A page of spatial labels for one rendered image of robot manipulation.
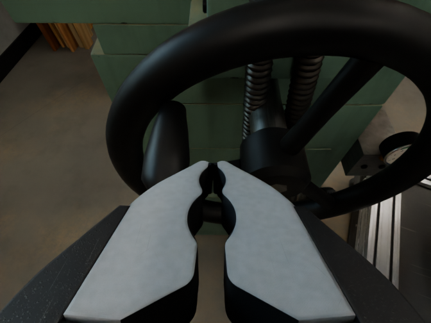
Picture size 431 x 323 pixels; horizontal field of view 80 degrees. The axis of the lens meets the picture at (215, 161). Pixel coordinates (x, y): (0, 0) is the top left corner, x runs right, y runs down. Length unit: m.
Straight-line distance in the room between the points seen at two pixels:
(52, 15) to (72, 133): 1.11
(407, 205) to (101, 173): 1.19
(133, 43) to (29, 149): 1.20
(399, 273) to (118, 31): 0.92
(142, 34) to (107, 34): 0.04
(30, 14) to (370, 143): 0.56
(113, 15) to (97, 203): 0.94
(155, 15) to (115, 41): 0.06
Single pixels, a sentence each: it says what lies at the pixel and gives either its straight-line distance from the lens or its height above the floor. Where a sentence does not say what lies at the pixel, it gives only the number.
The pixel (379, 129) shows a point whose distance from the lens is 0.60.
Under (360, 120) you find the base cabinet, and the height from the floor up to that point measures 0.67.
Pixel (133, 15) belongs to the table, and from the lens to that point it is 0.35.
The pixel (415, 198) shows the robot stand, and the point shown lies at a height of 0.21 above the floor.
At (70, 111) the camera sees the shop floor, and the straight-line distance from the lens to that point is 1.58.
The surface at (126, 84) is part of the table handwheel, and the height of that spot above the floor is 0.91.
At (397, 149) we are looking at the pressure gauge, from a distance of 0.50.
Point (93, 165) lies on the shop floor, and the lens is 1.31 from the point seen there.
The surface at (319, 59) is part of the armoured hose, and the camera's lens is 0.25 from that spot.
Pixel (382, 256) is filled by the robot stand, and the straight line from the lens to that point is 0.94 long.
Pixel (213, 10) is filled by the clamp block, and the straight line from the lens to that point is 0.23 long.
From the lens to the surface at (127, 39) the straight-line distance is 0.37.
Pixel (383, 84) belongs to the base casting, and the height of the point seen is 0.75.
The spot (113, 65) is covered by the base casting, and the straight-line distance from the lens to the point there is 0.40.
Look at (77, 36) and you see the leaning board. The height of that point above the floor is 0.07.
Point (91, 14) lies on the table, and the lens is 0.37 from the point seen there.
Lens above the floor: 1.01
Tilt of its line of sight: 58 degrees down
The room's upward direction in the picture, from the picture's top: 1 degrees clockwise
